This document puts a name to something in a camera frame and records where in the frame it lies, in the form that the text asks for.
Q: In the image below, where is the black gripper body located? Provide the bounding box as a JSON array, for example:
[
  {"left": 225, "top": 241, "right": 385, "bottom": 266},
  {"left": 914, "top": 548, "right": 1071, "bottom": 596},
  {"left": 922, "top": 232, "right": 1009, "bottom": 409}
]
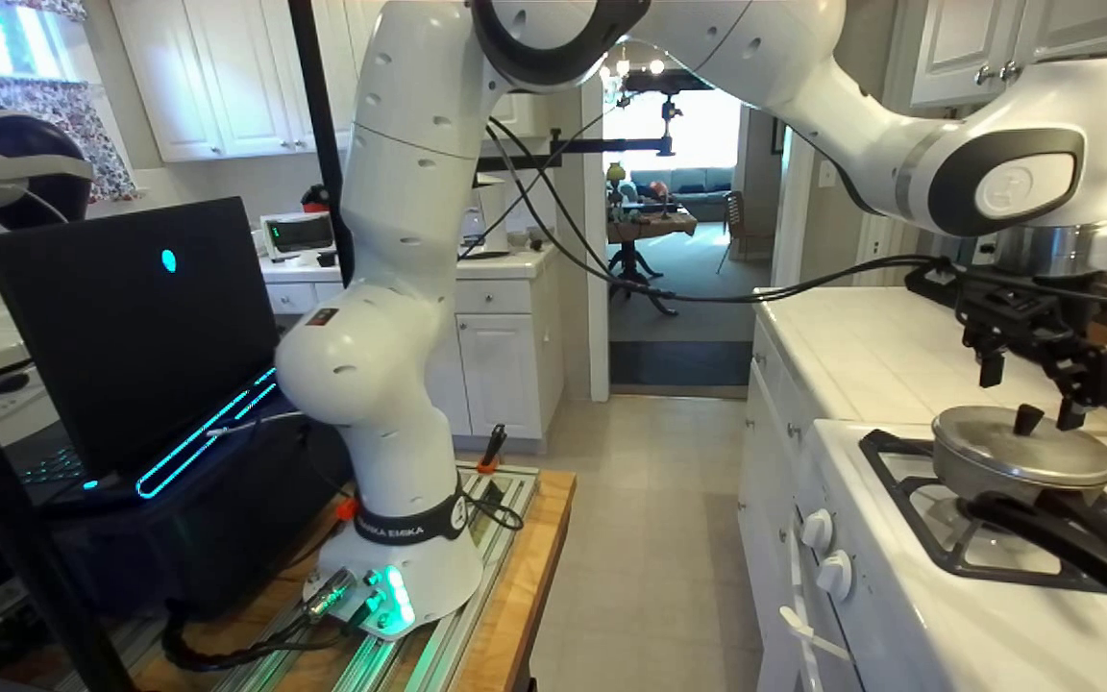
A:
[{"left": 953, "top": 261, "right": 1107, "bottom": 397}]

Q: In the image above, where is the silver pan lid black knob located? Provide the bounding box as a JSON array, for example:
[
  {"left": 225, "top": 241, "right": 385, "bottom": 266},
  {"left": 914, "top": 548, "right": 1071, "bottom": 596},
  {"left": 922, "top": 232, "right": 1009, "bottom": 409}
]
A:
[{"left": 928, "top": 404, "right": 1107, "bottom": 501}]

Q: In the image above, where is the silver metal pan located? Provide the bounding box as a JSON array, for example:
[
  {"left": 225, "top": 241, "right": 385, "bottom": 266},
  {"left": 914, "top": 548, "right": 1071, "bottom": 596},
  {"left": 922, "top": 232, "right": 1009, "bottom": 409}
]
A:
[{"left": 933, "top": 463, "right": 1107, "bottom": 514}]

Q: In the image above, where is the black burner grate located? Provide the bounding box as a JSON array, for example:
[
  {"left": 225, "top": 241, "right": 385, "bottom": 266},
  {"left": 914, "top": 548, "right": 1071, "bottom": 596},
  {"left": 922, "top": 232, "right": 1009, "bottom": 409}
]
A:
[{"left": 855, "top": 427, "right": 1107, "bottom": 596}]

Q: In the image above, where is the white stove knob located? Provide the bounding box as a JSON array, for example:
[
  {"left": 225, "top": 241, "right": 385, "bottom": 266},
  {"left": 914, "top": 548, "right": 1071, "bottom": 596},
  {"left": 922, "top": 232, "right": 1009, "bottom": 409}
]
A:
[
  {"left": 813, "top": 548, "right": 862, "bottom": 606},
  {"left": 795, "top": 509, "right": 843, "bottom": 557}
]

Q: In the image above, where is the white gas stove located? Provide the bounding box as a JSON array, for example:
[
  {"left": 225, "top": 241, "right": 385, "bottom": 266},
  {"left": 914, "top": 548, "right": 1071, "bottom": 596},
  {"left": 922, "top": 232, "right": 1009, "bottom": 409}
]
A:
[{"left": 807, "top": 415, "right": 1107, "bottom": 692}]

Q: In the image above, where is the blue sofa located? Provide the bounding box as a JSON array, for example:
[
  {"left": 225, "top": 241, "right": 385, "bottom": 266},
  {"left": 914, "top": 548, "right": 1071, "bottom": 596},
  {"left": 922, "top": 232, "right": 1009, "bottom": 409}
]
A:
[{"left": 663, "top": 165, "right": 736, "bottom": 222}]

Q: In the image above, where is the small dark side table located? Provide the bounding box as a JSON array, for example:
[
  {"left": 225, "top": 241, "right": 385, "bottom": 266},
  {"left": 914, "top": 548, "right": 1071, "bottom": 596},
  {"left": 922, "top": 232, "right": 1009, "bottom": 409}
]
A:
[{"left": 604, "top": 204, "right": 698, "bottom": 320}]

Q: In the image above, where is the black boom pole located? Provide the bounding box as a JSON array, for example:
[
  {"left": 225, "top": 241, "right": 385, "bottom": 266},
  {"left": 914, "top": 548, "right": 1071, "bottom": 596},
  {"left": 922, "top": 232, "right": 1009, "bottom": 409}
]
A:
[{"left": 471, "top": 92, "right": 687, "bottom": 175}]

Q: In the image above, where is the white base cabinet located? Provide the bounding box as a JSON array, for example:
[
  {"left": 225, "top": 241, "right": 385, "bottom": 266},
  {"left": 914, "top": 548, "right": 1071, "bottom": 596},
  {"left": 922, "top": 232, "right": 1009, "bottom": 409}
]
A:
[{"left": 257, "top": 246, "right": 570, "bottom": 447}]

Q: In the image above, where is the wooden table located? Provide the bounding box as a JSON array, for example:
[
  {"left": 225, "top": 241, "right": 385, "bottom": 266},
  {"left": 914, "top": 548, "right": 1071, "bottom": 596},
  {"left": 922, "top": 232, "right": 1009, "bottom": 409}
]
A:
[{"left": 128, "top": 465, "right": 580, "bottom": 692}]

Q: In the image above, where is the red black clamp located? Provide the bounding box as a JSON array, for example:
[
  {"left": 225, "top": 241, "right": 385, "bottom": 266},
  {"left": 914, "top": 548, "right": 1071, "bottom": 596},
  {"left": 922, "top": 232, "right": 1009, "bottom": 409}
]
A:
[{"left": 471, "top": 418, "right": 515, "bottom": 480}]

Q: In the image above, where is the metal robot mounting plate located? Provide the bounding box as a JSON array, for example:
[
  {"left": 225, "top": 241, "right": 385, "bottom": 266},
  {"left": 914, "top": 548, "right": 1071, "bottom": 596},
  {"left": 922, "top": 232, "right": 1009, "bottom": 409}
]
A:
[{"left": 298, "top": 463, "right": 547, "bottom": 692}]

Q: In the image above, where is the small black counter appliance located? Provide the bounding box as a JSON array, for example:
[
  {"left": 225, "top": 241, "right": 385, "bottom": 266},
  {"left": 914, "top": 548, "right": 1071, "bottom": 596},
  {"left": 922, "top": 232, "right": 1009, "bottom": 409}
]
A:
[{"left": 257, "top": 208, "right": 338, "bottom": 261}]

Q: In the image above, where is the black vertical stand pole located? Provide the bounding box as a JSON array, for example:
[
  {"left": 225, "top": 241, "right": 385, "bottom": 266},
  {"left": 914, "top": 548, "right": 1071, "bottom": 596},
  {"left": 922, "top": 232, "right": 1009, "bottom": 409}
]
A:
[{"left": 285, "top": 0, "right": 356, "bottom": 287}]

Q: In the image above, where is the black laptop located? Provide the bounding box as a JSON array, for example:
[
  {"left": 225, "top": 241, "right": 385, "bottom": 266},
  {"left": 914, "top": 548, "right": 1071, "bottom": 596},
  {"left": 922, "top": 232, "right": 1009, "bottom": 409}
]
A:
[{"left": 0, "top": 191, "right": 285, "bottom": 509}]

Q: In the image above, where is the patterned floral curtain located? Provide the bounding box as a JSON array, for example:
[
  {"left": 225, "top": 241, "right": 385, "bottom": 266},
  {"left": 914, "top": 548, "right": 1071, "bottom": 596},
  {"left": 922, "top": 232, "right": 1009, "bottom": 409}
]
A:
[{"left": 0, "top": 70, "right": 138, "bottom": 208}]

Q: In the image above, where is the dark round helmet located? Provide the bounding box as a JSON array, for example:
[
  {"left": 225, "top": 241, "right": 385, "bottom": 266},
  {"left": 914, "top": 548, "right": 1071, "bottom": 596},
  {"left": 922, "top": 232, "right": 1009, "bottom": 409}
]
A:
[{"left": 0, "top": 110, "right": 94, "bottom": 236}]

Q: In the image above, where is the black tripod leg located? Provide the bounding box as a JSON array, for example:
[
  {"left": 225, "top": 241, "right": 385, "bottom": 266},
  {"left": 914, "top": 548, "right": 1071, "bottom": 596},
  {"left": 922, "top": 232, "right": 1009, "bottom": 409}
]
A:
[{"left": 0, "top": 343, "right": 135, "bottom": 692}]

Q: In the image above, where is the kitchen window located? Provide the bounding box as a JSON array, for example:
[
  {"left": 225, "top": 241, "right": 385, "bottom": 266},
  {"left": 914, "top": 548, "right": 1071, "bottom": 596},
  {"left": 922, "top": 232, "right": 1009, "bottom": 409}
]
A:
[{"left": 0, "top": 0, "right": 84, "bottom": 83}]

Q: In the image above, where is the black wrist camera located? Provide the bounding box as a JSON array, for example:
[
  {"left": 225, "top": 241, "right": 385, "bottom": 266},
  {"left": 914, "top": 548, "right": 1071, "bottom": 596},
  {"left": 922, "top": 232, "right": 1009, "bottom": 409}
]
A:
[{"left": 901, "top": 254, "right": 972, "bottom": 306}]

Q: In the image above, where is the white wall cabinet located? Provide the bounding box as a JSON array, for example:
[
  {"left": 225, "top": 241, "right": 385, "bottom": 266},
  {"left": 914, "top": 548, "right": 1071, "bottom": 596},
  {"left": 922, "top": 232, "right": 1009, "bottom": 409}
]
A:
[
  {"left": 106, "top": 0, "right": 393, "bottom": 165},
  {"left": 892, "top": 0, "right": 1107, "bottom": 115}
]

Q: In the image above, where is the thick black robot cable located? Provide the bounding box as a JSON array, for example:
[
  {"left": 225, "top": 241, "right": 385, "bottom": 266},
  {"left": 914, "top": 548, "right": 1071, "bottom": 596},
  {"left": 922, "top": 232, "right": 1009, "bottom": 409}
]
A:
[{"left": 482, "top": 110, "right": 967, "bottom": 310}]

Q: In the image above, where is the black cable on table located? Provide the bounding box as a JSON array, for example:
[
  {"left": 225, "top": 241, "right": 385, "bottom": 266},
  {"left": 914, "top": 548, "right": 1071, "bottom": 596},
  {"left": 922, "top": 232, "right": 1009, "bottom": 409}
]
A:
[{"left": 162, "top": 593, "right": 371, "bottom": 675}]

